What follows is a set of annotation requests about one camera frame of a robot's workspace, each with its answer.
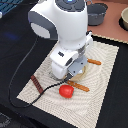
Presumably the large grey pot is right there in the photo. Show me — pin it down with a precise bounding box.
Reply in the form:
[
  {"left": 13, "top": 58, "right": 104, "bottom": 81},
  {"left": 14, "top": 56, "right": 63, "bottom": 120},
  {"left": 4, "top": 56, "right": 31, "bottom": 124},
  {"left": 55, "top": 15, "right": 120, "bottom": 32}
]
[{"left": 87, "top": 3, "right": 107, "bottom": 26}]

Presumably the round wooden plate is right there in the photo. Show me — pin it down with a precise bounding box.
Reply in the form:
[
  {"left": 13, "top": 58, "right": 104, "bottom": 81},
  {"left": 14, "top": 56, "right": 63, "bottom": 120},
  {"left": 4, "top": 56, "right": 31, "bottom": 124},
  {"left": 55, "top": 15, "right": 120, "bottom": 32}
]
[{"left": 70, "top": 66, "right": 87, "bottom": 82}]

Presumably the wooden handled fork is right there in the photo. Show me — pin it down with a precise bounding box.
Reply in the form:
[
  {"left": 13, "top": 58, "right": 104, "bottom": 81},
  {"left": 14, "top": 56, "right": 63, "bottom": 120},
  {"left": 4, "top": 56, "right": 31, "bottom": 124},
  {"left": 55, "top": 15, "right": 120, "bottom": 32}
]
[{"left": 67, "top": 81, "right": 90, "bottom": 92}]

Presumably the brown toy sausage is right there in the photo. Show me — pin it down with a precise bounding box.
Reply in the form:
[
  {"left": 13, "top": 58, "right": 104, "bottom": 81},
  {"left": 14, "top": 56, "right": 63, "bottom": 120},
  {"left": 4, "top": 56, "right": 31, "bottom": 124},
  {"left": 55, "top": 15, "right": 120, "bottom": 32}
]
[{"left": 31, "top": 75, "right": 43, "bottom": 94}]

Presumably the red toy tomato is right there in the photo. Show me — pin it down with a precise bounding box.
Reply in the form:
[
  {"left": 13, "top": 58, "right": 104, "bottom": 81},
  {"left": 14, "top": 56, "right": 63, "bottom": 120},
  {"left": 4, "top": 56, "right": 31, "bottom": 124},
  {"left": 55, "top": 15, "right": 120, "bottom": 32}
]
[{"left": 59, "top": 85, "right": 74, "bottom": 98}]

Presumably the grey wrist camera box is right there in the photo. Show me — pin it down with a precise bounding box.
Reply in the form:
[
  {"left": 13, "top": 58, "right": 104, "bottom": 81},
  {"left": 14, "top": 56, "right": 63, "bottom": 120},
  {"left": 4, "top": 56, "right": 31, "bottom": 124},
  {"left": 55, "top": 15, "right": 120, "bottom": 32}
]
[{"left": 66, "top": 60, "right": 86, "bottom": 80}]

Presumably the beige bowl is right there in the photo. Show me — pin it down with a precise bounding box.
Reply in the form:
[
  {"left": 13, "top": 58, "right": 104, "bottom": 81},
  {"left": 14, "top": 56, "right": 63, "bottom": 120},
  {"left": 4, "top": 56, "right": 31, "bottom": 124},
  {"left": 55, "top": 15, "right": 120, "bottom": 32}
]
[{"left": 121, "top": 7, "right": 128, "bottom": 30}]

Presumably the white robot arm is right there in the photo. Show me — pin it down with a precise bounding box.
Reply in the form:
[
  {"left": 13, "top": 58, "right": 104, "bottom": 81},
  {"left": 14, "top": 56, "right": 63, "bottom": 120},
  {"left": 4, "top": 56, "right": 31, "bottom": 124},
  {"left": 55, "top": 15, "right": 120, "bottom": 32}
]
[{"left": 28, "top": 0, "right": 93, "bottom": 79}]

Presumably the beige woven placemat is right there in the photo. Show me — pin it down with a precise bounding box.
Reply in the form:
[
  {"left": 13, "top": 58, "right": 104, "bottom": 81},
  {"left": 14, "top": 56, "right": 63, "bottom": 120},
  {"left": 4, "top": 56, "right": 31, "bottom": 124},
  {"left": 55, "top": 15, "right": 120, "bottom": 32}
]
[{"left": 16, "top": 38, "right": 120, "bottom": 128}]

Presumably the wooden handled knife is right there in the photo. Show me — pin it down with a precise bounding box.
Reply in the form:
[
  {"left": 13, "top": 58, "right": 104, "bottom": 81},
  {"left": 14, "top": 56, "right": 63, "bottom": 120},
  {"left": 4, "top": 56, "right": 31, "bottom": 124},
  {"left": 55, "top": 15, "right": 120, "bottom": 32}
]
[{"left": 88, "top": 59, "right": 101, "bottom": 65}]

